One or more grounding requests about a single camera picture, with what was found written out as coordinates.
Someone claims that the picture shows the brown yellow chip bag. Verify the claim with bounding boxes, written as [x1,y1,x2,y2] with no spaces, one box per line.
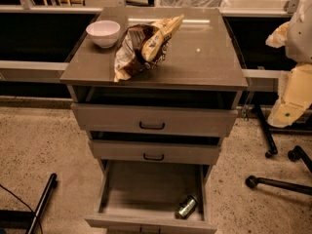
[114,15,184,82]

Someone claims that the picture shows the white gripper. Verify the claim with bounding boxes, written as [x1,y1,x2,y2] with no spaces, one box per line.
[265,22,312,128]

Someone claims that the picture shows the bottom grey drawer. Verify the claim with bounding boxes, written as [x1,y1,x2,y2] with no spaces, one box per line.
[86,161,217,234]

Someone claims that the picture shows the grey drawer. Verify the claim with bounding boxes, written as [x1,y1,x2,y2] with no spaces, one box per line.
[71,103,237,137]
[89,140,220,165]
[86,161,217,234]

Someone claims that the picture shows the top grey drawer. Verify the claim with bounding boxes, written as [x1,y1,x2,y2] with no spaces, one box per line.
[71,103,237,137]

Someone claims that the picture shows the middle grey drawer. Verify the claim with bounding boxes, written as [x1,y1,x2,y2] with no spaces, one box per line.
[89,140,220,165]

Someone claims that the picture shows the green can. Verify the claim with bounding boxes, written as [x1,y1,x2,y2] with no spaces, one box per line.
[175,195,198,219]

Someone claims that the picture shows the black wheeled base legs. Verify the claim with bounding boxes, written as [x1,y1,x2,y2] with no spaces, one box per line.
[245,104,312,196]

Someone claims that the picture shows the black cable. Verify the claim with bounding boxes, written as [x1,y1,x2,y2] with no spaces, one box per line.
[0,183,44,234]

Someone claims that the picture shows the grey metal railing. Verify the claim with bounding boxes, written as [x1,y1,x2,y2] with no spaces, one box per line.
[0,0,305,83]

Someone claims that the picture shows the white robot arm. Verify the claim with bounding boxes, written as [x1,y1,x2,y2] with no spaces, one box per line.
[265,0,312,128]

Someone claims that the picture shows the black stand leg left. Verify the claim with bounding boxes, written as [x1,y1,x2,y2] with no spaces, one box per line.
[25,173,58,234]

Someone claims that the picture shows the white bowl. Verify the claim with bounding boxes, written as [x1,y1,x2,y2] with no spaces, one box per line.
[86,20,121,48]

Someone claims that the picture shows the grey drawer cabinet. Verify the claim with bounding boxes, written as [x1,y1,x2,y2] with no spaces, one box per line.
[59,6,249,234]

